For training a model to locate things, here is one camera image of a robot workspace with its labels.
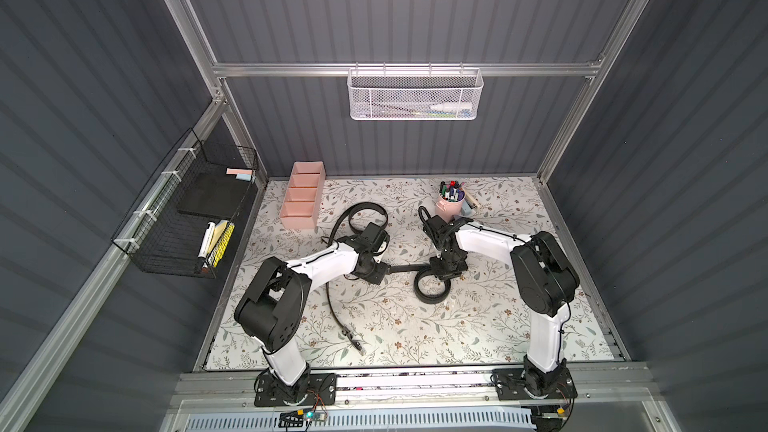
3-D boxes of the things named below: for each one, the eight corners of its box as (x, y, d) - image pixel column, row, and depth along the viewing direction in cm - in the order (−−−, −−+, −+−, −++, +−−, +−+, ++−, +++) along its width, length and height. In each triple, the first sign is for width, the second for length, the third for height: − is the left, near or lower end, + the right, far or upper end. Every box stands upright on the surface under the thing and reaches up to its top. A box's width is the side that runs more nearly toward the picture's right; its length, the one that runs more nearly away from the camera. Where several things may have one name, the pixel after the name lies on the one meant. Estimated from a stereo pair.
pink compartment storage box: (280, 229, 108) (275, 218, 103) (297, 173, 127) (293, 161, 122) (316, 229, 108) (313, 218, 103) (327, 173, 127) (325, 161, 121)
